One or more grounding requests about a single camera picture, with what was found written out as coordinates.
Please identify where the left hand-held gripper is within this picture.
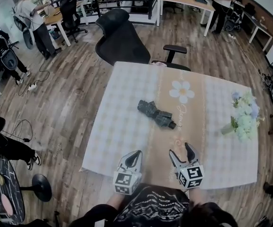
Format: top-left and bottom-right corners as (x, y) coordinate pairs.
(113, 150), (143, 195)

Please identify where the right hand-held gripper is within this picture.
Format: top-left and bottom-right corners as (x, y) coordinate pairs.
(169, 142), (205, 190)

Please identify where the dark plaid umbrella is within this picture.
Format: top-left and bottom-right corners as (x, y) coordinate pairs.
(137, 99), (183, 130)

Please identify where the person's right forearm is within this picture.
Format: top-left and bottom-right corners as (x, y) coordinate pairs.
(188, 188), (204, 202)

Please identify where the person's left forearm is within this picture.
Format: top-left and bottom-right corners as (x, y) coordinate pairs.
(106, 192), (125, 208)

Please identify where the cloth covered white-legged table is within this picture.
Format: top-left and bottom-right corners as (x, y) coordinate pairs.
(80, 61), (261, 190)

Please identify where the person's black printed t-shirt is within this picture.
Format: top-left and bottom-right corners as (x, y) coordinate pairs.
(70, 183), (238, 227)

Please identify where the pale green glass vase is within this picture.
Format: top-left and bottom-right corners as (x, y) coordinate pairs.
(221, 123), (234, 135)

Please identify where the white blue flower bouquet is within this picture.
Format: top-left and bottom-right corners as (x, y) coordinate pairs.
(229, 90), (261, 141)

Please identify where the checkered beige flower tablecloth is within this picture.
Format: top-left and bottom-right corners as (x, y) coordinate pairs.
(80, 61), (261, 190)

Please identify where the black equipment pile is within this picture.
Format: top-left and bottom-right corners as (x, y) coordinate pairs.
(260, 72), (273, 105)

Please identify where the round black marble table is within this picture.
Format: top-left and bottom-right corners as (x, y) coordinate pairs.
(0, 156), (53, 223)

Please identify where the black mesh office chair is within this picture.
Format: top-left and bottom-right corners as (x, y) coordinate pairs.
(95, 8), (191, 72)

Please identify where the pink round plate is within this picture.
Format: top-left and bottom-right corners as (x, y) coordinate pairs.
(0, 194), (14, 216)

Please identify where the dark desk with white legs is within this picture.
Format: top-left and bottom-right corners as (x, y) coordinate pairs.
(241, 8), (273, 52)

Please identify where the wooden desk with white legs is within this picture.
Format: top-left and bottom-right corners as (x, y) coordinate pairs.
(43, 1), (89, 47)
(156, 0), (216, 37)

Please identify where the black metal railing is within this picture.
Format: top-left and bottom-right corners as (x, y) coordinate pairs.
(62, 0), (163, 20)

